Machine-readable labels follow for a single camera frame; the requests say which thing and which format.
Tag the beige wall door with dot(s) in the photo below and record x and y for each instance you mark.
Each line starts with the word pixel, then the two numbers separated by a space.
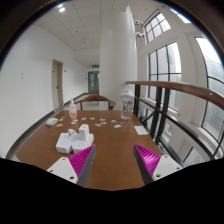
pixel 56 85

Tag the white power strip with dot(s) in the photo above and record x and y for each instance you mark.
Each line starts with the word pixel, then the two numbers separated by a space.
pixel 70 144

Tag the small colourful sticker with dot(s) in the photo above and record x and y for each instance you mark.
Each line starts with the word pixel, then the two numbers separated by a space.
pixel 92 118
pixel 102 119
pixel 114 121
pixel 75 120
pixel 63 117
pixel 83 118
pixel 97 125
pixel 117 126
pixel 104 123
pixel 59 125

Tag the white paper card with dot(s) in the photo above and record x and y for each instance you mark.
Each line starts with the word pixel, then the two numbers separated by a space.
pixel 141 130

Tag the tall black-framed window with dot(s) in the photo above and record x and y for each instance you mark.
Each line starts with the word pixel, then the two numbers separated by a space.
pixel 165 66

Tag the round ceiling light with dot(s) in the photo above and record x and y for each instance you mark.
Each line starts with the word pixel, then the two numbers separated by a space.
pixel 62 9

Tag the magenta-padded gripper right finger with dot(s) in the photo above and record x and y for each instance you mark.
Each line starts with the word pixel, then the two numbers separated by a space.
pixel 151 163

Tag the white security camera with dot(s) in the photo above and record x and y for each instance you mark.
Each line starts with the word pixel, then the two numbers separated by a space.
pixel 140 34
pixel 138 23

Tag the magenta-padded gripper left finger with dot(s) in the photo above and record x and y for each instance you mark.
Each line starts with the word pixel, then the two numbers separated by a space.
pixel 78 164

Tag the green exit sign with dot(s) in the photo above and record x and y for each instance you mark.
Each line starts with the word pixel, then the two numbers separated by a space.
pixel 95 66

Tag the white computer mouse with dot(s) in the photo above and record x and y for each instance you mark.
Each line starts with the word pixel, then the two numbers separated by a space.
pixel 51 121

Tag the white charger block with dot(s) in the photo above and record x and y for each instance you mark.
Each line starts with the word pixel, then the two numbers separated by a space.
pixel 84 131

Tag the white hand sanitizer bottle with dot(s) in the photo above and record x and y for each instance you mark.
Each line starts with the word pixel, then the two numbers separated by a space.
pixel 73 111

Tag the clear plastic water bottle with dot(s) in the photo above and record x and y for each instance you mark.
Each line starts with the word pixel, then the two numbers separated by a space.
pixel 127 105

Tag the small arched black-framed window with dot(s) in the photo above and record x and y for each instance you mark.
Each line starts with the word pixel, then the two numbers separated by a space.
pixel 156 26

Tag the wide black-framed window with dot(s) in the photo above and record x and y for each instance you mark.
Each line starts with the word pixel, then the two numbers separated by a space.
pixel 213 83

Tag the wooden-topped black railing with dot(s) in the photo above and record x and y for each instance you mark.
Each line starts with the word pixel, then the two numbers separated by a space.
pixel 186 87

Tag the brown wooden chair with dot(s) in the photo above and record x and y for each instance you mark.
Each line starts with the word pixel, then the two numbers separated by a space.
pixel 96 97

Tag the glazed double door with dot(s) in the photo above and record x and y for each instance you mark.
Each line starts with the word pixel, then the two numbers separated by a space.
pixel 93 82

